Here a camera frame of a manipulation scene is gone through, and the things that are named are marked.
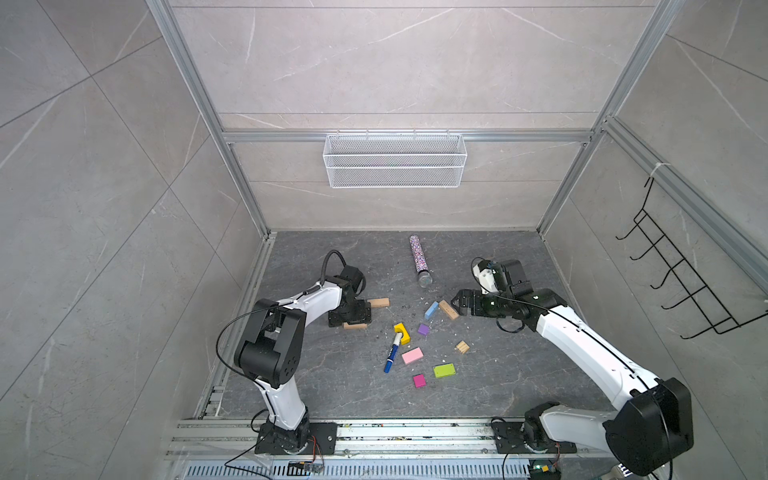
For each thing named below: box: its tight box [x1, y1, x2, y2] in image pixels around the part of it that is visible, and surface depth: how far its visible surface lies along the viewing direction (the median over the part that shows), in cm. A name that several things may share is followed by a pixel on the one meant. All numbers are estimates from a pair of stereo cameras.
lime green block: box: [433, 362, 457, 379], surface depth 86 cm
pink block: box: [401, 347, 424, 365], surface depth 88 cm
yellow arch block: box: [393, 322, 411, 345], surface depth 92 cm
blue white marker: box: [384, 332, 402, 373], surface depth 89 cm
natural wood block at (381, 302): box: [369, 298, 390, 308], surface depth 100 cm
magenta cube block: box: [412, 373, 427, 388], surface depth 85 cm
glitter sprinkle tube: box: [409, 234, 433, 289], surface depth 109 cm
